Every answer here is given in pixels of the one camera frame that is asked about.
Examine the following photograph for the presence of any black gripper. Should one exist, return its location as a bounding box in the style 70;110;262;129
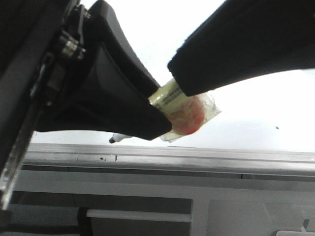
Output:
0;0;95;210

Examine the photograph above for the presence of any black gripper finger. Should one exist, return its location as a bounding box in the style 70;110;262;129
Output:
36;0;172;140
167;0;315;96

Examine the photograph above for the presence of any white taped whiteboard marker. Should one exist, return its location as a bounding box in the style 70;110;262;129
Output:
109;79;221;144

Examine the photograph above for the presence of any white object at bottom edge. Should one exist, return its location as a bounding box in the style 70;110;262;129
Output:
276;219;315;236

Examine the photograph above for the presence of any white whiteboard with aluminium frame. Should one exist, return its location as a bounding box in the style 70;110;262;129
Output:
22;0;315;181

